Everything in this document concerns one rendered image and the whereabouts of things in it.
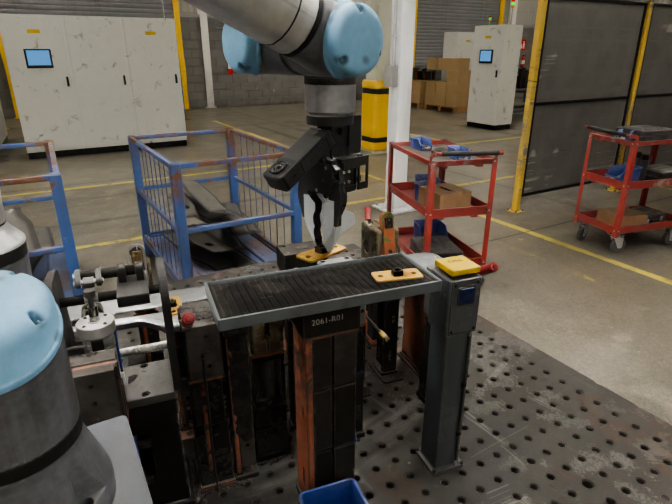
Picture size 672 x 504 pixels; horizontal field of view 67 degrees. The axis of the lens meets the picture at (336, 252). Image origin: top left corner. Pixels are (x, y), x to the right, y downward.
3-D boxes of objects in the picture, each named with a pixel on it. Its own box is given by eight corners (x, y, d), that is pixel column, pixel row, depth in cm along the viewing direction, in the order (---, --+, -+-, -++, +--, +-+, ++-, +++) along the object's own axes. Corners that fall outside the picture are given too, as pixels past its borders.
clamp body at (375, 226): (380, 320, 166) (384, 215, 153) (401, 343, 154) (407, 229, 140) (350, 326, 163) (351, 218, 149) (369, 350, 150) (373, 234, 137)
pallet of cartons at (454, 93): (475, 111, 1385) (481, 58, 1336) (455, 112, 1344) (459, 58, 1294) (444, 107, 1478) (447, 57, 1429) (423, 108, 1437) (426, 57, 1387)
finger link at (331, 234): (361, 247, 83) (359, 192, 80) (336, 257, 79) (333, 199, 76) (347, 244, 85) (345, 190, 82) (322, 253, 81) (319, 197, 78)
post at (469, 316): (444, 442, 114) (462, 262, 98) (463, 466, 108) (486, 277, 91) (414, 451, 112) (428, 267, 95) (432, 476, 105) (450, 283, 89)
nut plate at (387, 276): (415, 269, 90) (416, 263, 89) (424, 278, 86) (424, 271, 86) (370, 273, 88) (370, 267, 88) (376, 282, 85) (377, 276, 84)
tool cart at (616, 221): (636, 229, 466) (660, 120, 430) (681, 246, 426) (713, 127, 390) (563, 238, 442) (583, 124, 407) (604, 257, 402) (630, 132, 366)
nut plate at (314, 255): (331, 243, 86) (331, 237, 86) (347, 249, 84) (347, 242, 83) (294, 257, 81) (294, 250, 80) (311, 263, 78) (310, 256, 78)
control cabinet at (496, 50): (464, 126, 1108) (476, 1, 1017) (482, 124, 1133) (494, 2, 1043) (492, 130, 1044) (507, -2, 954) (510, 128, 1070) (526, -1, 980)
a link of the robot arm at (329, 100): (330, 86, 69) (290, 83, 74) (330, 120, 71) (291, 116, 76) (366, 84, 74) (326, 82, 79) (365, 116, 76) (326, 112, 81)
